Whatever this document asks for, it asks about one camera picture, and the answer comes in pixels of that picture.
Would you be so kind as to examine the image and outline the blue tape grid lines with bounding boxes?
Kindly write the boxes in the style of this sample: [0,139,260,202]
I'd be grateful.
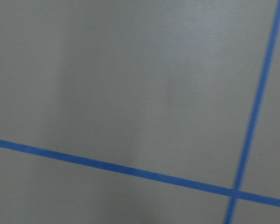
[0,0,280,224]

